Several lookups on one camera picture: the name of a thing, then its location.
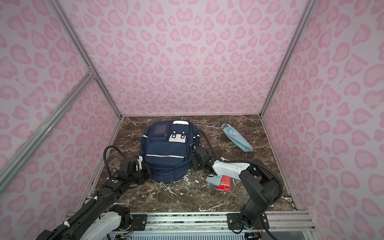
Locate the aluminium frame post left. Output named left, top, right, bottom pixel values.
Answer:
left=47, top=0, right=123, bottom=120

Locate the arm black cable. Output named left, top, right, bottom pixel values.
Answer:
left=196, top=129, right=283, bottom=240
left=44, top=145, right=128, bottom=240

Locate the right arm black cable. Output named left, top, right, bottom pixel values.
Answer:
left=196, top=129, right=283, bottom=240

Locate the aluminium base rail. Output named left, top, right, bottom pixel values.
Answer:
left=55, top=211, right=319, bottom=240

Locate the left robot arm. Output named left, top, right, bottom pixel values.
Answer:
left=37, top=158, right=152, bottom=240

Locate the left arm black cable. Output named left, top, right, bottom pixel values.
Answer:
left=44, top=145, right=128, bottom=240

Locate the aluminium frame post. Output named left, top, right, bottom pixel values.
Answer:
left=259, top=0, right=319, bottom=119
left=47, top=0, right=123, bottom=120

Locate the aluminium frame strut left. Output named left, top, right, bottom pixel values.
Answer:
left=1, top=71, right=94, bottom=193

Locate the light blue calculator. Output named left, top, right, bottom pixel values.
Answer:
left=206, top=175, right=223, bottom=187

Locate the navy blue student backpack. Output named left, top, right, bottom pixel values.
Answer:
left=139, top=120, right=200, bottom=184

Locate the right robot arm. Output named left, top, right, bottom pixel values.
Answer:
left=193, top=146, right=284, bottom=229

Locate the red calculator package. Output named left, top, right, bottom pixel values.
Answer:
left=216, top=176, right=232, bottom=192

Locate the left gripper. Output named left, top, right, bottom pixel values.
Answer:
left=128, top=163, right=157, bottom=186

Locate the light blue pencil pouch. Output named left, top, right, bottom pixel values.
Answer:
left=221, top=124, right=253, bottom=153

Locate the aluminium frame post right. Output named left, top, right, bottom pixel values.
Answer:
left=259, top=0, right=319, bottom=119

